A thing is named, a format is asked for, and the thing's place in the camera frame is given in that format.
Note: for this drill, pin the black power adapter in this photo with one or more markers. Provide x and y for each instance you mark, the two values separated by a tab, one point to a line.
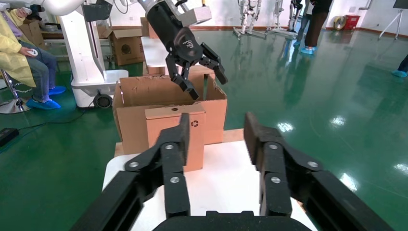
8	135

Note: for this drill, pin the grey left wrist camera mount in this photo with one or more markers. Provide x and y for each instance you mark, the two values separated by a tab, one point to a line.
199	16

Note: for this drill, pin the standing person in jeans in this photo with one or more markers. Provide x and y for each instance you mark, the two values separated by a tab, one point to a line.
302	24

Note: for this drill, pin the brown wooden bench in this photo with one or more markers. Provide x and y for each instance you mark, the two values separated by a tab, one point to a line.
54	34

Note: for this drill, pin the open cardboard box with flaps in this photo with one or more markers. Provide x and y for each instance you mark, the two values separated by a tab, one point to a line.
127	47

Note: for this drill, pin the tripod with dark panel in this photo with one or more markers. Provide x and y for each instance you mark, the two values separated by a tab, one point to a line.
401	3

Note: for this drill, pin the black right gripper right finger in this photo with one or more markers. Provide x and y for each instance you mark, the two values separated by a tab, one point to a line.
274	191

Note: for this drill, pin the low brown cardboard box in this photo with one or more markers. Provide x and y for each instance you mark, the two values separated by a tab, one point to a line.
153	70

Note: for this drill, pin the large open cardboard box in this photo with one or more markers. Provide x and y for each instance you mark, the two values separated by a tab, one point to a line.
134	127

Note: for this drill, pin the tall brown cardboard box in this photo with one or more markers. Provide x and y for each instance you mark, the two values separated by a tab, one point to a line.
33	33

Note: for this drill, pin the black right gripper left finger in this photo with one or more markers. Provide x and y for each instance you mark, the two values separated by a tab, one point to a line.
173	191

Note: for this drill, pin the white robot body with base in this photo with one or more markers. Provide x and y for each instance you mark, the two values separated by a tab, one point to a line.
83	47

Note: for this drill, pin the white handheld controller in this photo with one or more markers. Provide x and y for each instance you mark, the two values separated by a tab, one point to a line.
33	52

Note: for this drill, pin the small brown cardboard box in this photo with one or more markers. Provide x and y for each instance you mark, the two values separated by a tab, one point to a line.
196	150

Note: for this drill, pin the red box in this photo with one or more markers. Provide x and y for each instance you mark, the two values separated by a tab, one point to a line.
352	22

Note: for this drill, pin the white background table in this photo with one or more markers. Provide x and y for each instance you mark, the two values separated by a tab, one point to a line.
154	51

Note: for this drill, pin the standing person in dark trousers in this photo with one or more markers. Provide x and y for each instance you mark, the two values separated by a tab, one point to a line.
317	22

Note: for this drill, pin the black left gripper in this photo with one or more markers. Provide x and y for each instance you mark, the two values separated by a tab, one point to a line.
175	35

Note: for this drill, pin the plain brown cardboard box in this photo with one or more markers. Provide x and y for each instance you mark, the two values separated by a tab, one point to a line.
146	30

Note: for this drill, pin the white humanoid robot on stand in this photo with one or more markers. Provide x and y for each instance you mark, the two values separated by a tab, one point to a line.
247	16

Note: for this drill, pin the chrome stool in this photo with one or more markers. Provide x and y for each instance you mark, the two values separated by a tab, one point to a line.
14	106

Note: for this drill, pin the leg with blue shoe cover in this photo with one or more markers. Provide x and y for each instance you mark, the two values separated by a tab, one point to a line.
400	73

